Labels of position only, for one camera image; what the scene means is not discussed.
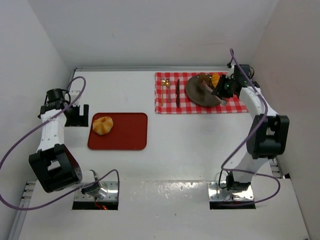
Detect stainless steel tongs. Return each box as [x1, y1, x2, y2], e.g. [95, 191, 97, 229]
[201, 81, 227, 106]

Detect orange striped croissant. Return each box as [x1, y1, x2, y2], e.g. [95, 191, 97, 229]
[211, 72, 221, 88]

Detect brown chocolate croissant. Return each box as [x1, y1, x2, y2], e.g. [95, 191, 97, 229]
[198, 73, 214, 89]

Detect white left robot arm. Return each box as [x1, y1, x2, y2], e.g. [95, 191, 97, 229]
[28, 88, 89, 193]

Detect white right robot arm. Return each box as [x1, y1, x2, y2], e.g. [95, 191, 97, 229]
[213, 63, 290, 192]

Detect dark metal plate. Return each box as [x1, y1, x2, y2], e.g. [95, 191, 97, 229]
[185, 74, 221, 107]

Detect round orange bun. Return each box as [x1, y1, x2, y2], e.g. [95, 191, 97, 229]
[92, 116, 114, 136]

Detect black knife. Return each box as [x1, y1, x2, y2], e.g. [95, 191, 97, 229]
[175, 79, 180, 108]

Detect red checkered cloth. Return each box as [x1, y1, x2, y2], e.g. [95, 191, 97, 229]
[154, 72, 248, 114]

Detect red plastic tray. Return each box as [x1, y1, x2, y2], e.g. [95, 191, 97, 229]
[87, 112, 148, 151]

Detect gold spoon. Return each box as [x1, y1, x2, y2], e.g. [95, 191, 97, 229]
[165, 78, 172, 103]

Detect gold fork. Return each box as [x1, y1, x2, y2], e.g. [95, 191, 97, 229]
[160, 77, 166, 107]

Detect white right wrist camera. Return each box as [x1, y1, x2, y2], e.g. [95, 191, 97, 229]
[226, 64, 235, 79]

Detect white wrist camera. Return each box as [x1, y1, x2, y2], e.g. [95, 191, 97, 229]
[226, 64, 235, 79]
[66, 90, 81, 107]

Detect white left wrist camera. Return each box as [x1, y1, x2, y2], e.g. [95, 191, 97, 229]
[66, 90, 81, 107]

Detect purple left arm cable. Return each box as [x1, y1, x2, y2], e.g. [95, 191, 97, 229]
[0, 76, 121, 211]

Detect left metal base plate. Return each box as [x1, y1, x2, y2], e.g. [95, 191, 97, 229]
[73, 181, 118, 203]

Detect metal base plate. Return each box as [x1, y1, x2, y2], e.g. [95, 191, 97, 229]
[207, 180, 254, 203]
[73, 181, 118, 203]

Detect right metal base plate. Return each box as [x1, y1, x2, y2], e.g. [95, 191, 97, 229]
[207, 180, 254, 203]

